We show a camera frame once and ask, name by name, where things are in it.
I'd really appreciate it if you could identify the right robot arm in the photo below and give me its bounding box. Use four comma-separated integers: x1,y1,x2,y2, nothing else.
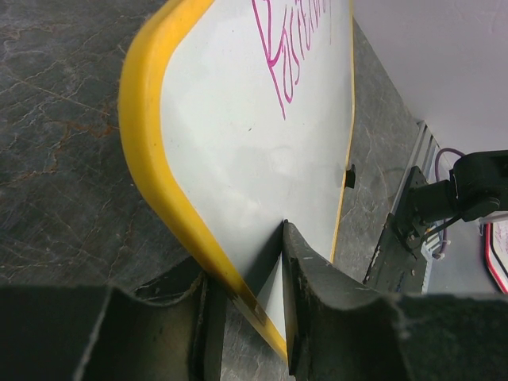
408,150,507,224

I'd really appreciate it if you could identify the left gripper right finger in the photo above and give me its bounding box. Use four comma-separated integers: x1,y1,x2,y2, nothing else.
282,222,507,380

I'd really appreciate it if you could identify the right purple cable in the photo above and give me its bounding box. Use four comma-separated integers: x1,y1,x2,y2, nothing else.
432,147,465,259

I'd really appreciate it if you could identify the pink framed whiteboard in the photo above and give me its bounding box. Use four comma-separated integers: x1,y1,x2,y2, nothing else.
484,220,508,294

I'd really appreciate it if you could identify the white whiteboard orange frame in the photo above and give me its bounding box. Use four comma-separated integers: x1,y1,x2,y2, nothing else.
118,1,355,356

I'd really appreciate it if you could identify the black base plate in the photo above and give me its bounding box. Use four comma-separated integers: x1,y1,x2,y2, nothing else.
363,166,428,294

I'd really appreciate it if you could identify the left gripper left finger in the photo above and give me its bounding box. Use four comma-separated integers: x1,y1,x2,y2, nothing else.
1,259,227,380

